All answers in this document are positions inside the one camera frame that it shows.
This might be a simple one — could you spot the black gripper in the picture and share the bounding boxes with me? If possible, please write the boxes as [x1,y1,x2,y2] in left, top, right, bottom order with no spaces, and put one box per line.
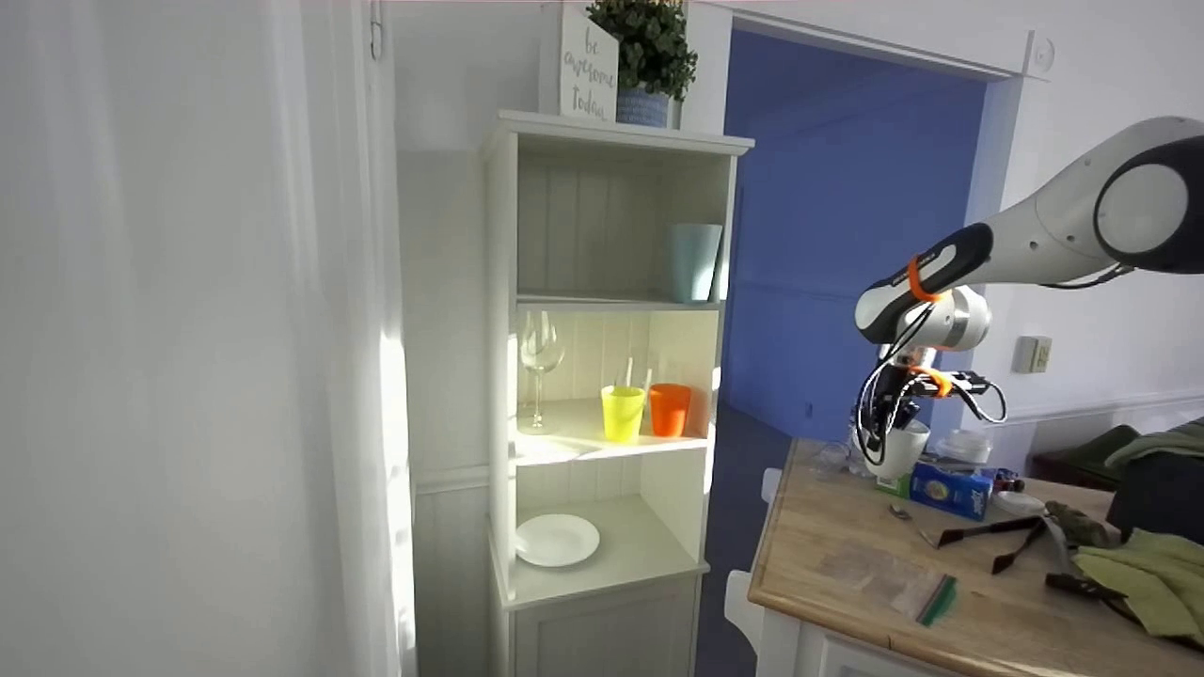
[861,364,931,467]

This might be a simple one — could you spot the white mug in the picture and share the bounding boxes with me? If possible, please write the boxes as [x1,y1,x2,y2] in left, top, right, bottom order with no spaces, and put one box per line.
[875,423,931,490]

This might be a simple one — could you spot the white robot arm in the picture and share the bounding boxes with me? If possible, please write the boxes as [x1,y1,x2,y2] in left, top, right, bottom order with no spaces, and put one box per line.
[852,118,1204,467]

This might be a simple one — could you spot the blue Ziploc box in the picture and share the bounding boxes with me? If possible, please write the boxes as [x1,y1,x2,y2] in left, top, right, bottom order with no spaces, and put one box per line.
[911,454,1003,521]

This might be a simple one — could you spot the clear zip bag green seal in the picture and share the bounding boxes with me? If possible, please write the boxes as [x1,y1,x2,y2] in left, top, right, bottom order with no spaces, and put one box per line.
[821,543,957,626]

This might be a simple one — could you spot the black tongs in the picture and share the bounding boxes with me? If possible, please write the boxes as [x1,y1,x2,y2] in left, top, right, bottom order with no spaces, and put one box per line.
[935,517,1051,575]

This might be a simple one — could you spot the orange cup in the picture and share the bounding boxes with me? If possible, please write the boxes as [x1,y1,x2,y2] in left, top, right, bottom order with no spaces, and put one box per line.
[646,383,693,436]

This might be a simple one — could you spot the light blue cup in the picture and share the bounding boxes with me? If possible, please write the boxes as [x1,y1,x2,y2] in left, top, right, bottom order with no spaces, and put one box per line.
[670,221,722,305]

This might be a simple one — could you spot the yellow cup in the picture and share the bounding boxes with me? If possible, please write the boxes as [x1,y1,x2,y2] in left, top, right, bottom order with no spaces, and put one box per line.
[602,389,646,446]

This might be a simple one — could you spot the green oven mitt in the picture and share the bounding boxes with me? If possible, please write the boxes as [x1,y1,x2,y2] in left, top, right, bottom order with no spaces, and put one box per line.
[1045,501,1204,649]

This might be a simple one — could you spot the white shelf cabinet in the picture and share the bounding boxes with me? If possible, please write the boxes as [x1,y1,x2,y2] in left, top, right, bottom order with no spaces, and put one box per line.
[487,112,750,677]

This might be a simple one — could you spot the wine glass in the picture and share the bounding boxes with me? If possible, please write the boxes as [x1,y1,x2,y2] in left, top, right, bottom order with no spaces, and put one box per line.
[521,309,564,427]

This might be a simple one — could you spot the white plate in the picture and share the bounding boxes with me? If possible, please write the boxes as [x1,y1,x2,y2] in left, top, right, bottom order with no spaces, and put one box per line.
[516,517,602,570]

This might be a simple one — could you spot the potted green plant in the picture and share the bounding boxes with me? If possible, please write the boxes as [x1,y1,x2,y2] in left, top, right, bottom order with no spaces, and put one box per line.
[589,0,695,127]

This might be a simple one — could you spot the white sign board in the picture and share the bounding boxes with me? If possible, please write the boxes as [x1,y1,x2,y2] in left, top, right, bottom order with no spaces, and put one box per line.
[540,0,616,122]

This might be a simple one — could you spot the white wall outlet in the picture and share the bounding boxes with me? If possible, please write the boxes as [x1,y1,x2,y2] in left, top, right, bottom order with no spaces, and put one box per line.
[1013,335,1055,378]

